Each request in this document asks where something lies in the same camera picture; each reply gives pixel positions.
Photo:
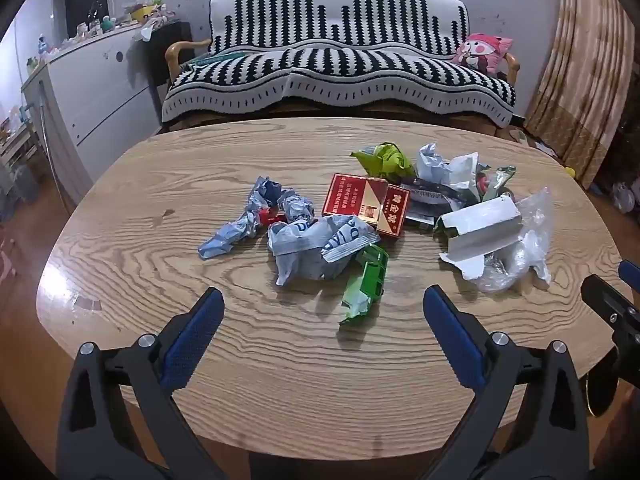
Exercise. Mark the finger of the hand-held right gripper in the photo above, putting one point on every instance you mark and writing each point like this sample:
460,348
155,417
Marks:
631,271
605,300

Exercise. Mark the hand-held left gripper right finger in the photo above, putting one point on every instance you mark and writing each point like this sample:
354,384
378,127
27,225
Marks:
450,332

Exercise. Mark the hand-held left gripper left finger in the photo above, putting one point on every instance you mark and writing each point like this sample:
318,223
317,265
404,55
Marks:
197,332

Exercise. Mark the yellow-green snack bag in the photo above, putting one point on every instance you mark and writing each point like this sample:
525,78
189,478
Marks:
385,162

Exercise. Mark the pale clutter heap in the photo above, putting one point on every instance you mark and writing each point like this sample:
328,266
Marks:
622,197

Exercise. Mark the clear plastic bag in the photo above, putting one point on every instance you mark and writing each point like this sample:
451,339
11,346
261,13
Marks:
535,240

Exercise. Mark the small green carton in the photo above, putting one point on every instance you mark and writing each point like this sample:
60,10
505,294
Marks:
367,280

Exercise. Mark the blue-grey crumpled wrapper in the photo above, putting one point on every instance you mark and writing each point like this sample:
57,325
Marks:
235,230

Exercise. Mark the long white carton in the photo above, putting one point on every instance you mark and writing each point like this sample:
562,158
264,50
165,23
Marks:
485,227

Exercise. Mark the silver flat packet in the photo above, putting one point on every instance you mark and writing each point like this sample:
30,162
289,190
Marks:
425,210

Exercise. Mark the white and blue crumpled bag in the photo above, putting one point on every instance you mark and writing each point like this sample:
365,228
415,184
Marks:
310,247

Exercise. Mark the red cigarette box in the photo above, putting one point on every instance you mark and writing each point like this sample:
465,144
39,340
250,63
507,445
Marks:
357,200

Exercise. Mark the white crumpled paper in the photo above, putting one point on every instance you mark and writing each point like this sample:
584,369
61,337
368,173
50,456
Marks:
442,167

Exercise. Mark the beige patterned curtain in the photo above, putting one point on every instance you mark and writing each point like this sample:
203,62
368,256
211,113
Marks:
575,75

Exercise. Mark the white shelf unit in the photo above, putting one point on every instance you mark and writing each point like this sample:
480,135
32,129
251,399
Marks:
17,155

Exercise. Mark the white cabinet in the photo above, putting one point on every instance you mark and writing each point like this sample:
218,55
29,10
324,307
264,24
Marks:
100,95

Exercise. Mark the pink cartoon cushion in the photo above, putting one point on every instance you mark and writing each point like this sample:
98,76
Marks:
482,55

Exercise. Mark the wooden sofa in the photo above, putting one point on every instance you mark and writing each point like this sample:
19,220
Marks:
175,55

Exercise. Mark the black cabinet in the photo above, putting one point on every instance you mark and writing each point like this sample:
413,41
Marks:
165,50

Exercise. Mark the pile of colourful clutter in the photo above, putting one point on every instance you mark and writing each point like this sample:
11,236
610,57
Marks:
140,10

